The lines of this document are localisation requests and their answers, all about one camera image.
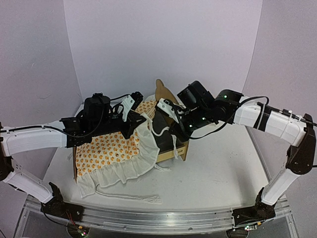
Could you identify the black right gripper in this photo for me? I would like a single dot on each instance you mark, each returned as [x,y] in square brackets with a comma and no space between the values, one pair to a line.
[174,128]

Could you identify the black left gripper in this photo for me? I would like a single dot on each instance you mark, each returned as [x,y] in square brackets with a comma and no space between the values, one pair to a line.
[134,119]

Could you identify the wooden pet bed frame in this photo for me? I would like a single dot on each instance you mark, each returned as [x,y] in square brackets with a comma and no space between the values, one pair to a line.
[170,146]

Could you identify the duck print mattress cushion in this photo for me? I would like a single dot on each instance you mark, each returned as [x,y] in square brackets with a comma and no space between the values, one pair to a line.
[111,158]

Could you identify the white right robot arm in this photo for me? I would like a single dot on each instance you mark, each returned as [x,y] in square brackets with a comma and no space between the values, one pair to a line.
[296,132]

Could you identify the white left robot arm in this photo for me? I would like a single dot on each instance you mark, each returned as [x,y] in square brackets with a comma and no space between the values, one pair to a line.
[18,141]

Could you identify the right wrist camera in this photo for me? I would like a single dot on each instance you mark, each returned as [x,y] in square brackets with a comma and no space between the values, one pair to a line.
[170,109]

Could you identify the aluminium front rail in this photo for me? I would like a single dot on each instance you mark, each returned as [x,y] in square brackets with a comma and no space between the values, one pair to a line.
[163,223]

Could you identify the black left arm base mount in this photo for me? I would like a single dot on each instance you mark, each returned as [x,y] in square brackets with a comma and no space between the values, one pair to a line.
[59,208]

